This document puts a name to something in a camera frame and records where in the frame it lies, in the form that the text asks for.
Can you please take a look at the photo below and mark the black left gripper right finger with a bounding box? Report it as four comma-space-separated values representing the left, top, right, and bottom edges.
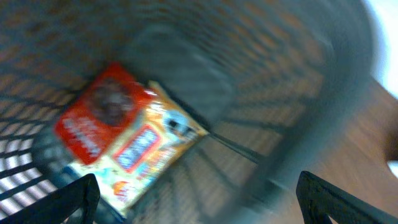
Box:
296, 171, 397, 224

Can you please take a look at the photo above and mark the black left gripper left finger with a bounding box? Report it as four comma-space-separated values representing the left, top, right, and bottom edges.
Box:
1, 174, 100, 224

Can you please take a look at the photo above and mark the red Hacks candy bag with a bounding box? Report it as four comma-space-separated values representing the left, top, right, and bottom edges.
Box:
55, 63, 153, 165

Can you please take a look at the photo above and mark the white barcode scanner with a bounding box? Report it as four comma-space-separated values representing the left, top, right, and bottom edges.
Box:
387, 161, 398, 178

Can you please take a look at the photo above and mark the grey plastic mesh basket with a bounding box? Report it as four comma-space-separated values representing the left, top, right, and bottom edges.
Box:
1, 0, 373, 223

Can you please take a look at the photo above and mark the yellow snack chip bag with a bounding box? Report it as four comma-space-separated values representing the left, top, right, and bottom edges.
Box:
68, 81, 208, 218

